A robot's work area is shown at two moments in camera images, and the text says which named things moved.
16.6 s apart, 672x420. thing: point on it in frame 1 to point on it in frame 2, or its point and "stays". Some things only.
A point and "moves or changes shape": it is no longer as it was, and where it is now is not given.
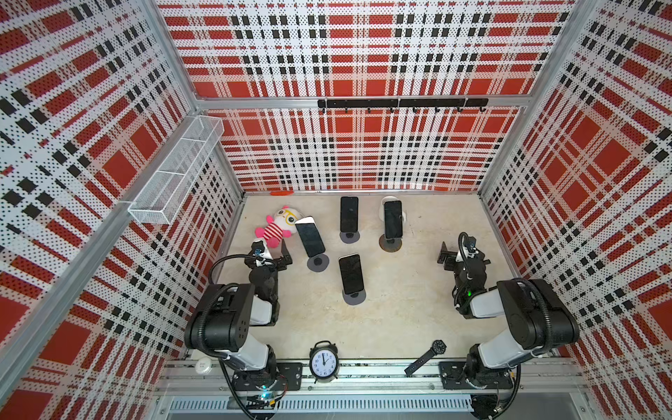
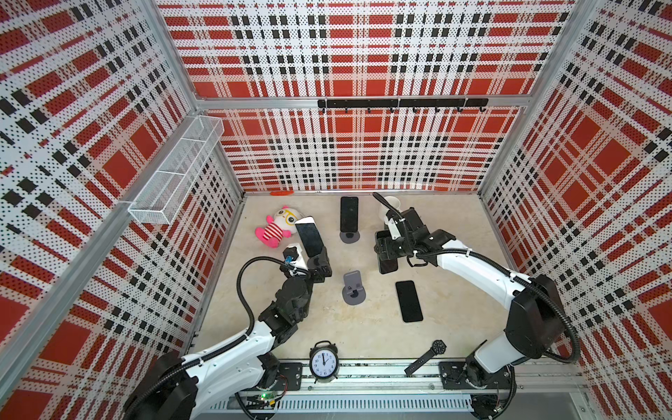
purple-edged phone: [349, 213] stays
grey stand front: [354, 298] stays
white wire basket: [157, 202] stays
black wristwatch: [437, 347] stays
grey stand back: [349, 237] stays
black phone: [352, 274] to [409, 301]
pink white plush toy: [282, 225] stays
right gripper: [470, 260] to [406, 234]
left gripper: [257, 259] to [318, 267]
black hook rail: [430, 102] stays
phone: [393, 219] moves or changes shape
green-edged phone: [310, 234] stays
